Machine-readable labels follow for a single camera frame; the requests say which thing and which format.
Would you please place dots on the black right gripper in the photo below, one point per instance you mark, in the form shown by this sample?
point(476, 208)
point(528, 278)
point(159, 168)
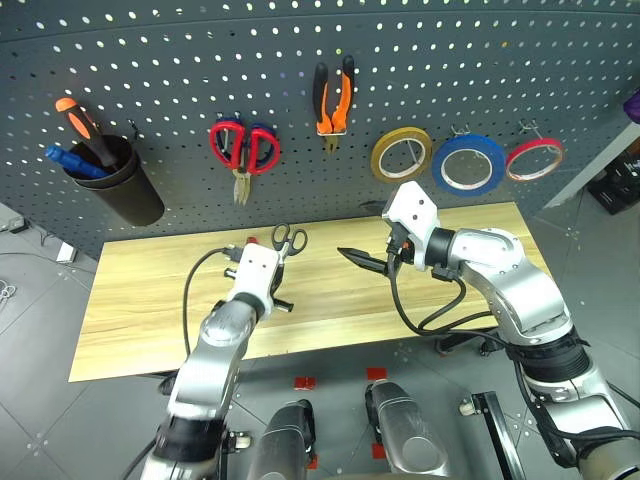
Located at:
point(400, 245)

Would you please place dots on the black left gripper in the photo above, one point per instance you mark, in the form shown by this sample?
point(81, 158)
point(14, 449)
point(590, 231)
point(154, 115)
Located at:
point(278, 290)

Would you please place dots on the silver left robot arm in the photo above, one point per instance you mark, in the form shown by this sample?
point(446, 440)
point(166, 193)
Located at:
point(215, 360)

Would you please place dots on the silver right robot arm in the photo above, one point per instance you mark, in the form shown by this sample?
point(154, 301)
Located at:
point(515, 280)

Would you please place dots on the blue tape roll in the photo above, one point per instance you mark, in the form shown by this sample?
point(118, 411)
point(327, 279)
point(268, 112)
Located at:
point(440, 170)

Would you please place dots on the metal pegboard hook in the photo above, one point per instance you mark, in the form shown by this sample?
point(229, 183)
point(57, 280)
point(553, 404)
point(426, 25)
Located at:
point(462, 131)
point(411, 151)
point(530, 126)

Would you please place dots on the yellow tape roll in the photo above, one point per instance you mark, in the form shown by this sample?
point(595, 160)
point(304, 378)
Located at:
point(400, 131)

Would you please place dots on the red tape roll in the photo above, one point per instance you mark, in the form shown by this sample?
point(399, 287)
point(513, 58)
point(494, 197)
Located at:
point(535, 142)

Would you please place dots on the small black pegboard hook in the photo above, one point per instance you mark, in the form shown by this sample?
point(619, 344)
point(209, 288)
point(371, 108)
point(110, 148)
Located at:
point(133, 129)

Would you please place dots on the dark grey pegboard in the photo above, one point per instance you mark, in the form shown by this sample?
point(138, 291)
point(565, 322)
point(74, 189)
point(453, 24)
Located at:
point(300, 50)

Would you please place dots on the red floor marker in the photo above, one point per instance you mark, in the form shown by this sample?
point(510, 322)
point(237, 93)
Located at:
point(313, 461)
point(304, 383)
point(377, 373)
point(378, 451)

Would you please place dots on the black wheeled base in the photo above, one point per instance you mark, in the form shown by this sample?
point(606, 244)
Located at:
point(465, 345)

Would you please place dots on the white pliers holder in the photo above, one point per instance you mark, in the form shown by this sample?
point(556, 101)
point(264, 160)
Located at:
point(330, 133)

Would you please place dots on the dark silver rounded shape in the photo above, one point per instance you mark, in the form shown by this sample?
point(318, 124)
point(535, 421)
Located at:
point(285, 442)
point(405, 430)

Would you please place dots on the orange black pliers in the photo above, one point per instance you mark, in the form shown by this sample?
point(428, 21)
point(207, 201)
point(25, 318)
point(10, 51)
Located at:
point(345, 95)

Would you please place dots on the black cup holder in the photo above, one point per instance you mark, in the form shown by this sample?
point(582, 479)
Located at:
point(135, 197)

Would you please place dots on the white caster wheel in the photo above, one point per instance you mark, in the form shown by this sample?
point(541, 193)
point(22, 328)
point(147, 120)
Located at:
point(467, 407)

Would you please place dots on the blue screwdriver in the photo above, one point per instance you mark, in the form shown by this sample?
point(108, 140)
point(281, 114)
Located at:
point(70, 161)

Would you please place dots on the orange black screwdriver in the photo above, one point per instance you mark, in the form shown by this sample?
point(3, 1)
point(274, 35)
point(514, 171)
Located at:
point(80, 122)

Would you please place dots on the black box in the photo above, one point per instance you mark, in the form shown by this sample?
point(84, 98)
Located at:
point(620, 185)

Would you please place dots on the purple object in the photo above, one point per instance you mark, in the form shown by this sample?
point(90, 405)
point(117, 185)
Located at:
point(633, 107)

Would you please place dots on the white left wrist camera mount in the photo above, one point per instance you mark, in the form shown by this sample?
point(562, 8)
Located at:
point(255, 272)

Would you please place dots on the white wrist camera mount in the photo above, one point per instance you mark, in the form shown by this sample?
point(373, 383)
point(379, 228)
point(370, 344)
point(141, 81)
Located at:
point(415, 210)
point(255, 272)

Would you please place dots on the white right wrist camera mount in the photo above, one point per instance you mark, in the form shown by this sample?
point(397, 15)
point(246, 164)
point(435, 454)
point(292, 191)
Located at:
point(415, 210)

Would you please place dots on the black metal frame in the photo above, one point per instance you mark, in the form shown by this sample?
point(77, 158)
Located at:
point(495, 430)

